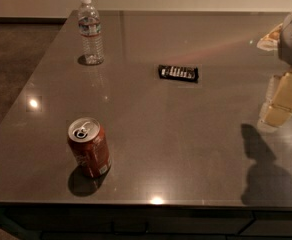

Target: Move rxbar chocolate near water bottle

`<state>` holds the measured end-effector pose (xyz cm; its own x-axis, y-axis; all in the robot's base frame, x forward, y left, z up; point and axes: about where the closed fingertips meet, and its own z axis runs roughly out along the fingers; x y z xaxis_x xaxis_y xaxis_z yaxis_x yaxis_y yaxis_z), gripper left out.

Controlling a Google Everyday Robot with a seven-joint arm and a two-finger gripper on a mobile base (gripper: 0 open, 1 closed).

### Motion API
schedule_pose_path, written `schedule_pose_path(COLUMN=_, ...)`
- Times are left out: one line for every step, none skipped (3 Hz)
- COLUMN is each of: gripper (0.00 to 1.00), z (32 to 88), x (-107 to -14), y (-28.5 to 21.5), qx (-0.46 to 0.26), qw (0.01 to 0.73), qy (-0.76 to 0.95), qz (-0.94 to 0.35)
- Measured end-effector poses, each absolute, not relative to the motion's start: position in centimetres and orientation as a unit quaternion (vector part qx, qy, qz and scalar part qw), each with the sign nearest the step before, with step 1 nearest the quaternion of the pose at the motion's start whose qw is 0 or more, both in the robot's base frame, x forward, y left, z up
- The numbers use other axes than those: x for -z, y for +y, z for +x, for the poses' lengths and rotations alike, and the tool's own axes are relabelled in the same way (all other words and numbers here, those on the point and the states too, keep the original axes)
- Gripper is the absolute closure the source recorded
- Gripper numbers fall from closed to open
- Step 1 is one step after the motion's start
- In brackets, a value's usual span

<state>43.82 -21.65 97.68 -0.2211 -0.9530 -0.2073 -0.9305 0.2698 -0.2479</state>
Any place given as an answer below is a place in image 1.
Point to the red soda can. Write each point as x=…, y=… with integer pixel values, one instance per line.
x=87, y=140

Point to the clear plastic water bottle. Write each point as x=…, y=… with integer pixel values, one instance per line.
x=90, y=30

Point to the black rxbar chocolate bar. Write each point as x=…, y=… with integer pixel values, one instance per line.
x=178, y=73

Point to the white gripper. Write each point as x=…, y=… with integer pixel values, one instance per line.
x=277, y=108

